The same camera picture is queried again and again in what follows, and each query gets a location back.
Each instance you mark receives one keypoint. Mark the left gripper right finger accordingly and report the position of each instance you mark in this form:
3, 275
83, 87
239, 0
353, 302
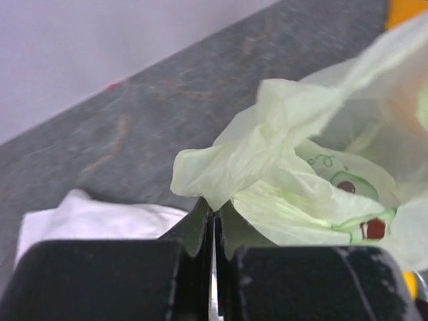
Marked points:
259, 280

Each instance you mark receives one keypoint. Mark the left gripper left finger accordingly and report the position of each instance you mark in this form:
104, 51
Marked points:
168, 278

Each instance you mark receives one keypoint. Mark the light green plastic bag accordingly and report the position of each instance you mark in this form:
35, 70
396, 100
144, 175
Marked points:
337, 158

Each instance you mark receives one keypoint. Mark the white folded towel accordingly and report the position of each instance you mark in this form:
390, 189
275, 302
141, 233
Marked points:
79, 216

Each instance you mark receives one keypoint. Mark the orange folded cloth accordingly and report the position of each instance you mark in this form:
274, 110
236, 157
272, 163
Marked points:
402, 10

